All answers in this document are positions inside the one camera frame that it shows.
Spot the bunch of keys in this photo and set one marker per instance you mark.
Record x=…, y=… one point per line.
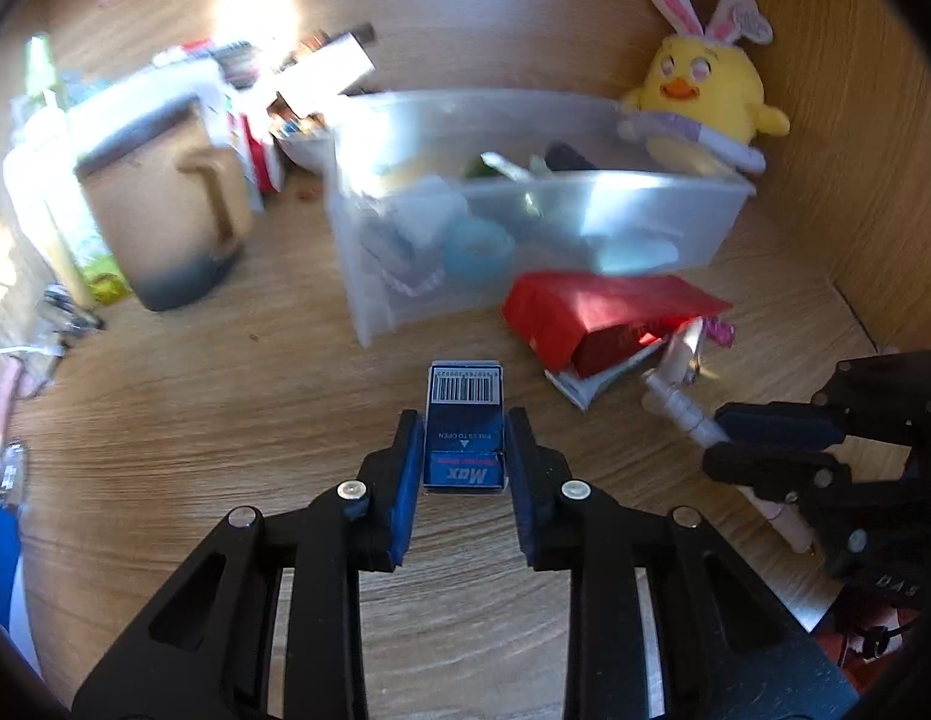
x=69, y=311

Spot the yellow chick plush toy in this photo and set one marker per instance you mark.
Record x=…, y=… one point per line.
x=705, y=82

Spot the green bottle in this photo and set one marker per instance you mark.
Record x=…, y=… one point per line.
x=39, y=67

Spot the pink foil wrapper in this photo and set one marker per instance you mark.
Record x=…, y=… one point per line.
x=718, y=331

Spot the red box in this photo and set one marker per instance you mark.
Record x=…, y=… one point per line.
x=256, y=154

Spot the beige ceramic mug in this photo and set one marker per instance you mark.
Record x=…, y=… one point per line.
x=150, y=195

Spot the white plastic roll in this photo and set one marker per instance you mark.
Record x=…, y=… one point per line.
x=428, y=206

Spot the bowl of small items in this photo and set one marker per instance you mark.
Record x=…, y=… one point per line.
x=304, y=150

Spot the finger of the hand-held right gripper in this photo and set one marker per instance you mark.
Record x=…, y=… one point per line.
x=773, y=472
x=780, y=424

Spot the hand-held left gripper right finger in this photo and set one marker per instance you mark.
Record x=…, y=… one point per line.
x=521, y=487

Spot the green and yellow packet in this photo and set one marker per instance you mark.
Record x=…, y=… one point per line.
x=103, y=281

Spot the red packet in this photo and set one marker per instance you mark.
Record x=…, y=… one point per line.
x=585, y=307

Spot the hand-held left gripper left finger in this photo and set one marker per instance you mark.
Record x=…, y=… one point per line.
x=405, y=487

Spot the white slim tube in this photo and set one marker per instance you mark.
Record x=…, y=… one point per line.
x=679, y=409

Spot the blue tape roll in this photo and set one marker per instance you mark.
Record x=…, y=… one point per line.
x=473, y=255

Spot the white lotion bottle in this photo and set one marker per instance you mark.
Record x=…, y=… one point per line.
x=41, y=180

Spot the white cardboard box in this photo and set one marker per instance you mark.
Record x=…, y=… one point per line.
x=326, y=71

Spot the pink pen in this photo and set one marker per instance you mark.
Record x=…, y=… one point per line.
x=11, y=405

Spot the clear plastic bin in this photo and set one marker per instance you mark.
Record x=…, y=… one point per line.
x=555, y=199

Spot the stack of books and papers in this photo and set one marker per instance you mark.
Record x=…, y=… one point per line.
x=210, y=60

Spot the dark blue small box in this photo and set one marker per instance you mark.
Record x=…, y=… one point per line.
x=465, y=427

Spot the blue cloth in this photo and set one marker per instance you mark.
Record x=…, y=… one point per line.
x=1, y=562

